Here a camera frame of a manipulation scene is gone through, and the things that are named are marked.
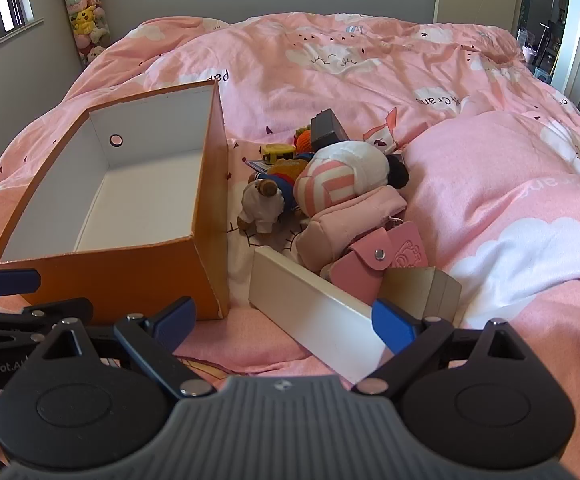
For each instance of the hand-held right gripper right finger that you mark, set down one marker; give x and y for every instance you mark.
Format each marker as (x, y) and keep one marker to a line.
(392, 330)

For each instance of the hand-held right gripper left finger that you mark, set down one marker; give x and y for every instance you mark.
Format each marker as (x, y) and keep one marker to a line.
(174, 316)

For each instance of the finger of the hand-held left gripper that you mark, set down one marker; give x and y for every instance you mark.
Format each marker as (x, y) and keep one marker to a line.
(19, 317)
(9, 281)

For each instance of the pink snap wallet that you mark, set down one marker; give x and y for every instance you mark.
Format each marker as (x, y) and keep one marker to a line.
(360, 270)

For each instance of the orange cardboard box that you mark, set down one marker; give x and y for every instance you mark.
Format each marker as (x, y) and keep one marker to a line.
(119, 270)

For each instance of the long white box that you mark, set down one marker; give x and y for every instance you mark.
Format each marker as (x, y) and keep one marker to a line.
(310, 305)

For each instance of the pink fabric pouch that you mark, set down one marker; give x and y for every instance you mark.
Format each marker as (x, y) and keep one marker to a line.
(335, 225)

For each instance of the red panda sailor plush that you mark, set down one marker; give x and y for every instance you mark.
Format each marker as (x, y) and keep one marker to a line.
(262, 205)

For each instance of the white plush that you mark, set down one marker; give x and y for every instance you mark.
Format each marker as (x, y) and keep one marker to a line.
(350, 160)

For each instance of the yellow toy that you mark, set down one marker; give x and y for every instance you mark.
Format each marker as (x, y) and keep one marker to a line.
(277, 150)

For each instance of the orange crochet toy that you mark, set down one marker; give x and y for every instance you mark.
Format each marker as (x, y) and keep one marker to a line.
(304, 141)

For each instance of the dark grey box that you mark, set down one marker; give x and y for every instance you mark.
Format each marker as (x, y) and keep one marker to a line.
(330, 130)

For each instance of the pink cloud print duvet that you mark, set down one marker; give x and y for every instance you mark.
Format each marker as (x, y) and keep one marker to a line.
(470, 160)

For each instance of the clear tube of plush toys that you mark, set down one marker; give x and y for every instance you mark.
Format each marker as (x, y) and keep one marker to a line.
(85, 15)

